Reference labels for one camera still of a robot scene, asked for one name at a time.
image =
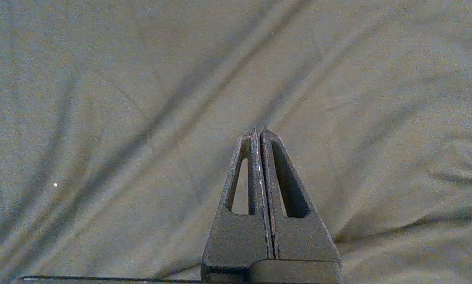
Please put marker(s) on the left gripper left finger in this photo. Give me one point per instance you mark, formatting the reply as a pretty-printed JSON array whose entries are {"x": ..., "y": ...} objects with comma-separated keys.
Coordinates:
[{"x": 236, "y": 240}]

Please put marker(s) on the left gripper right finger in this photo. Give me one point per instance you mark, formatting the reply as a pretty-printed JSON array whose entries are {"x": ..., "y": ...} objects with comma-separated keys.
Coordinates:
[{"x": 303, "y": 240}]

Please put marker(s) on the black t-shirt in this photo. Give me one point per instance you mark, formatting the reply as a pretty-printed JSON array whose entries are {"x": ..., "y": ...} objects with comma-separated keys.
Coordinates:
[{"x": 121, "y": 98}]

